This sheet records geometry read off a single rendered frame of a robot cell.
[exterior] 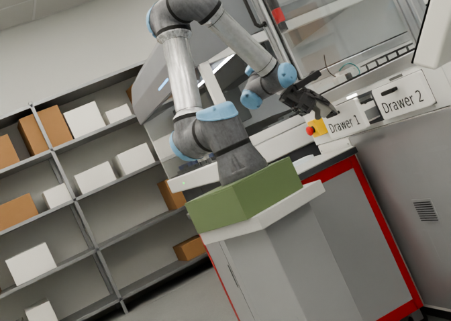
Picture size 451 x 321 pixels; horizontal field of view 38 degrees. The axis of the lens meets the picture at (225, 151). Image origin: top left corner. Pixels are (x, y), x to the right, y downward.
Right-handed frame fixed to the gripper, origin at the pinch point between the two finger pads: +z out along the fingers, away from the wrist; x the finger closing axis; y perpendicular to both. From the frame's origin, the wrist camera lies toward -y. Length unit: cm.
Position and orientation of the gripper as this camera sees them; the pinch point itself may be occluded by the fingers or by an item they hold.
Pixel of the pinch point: (333, 111)
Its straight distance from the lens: 241.9
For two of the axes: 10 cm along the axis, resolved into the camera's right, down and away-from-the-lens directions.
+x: 2.6, -1.1, -9.6
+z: 8.4, 5.1, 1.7
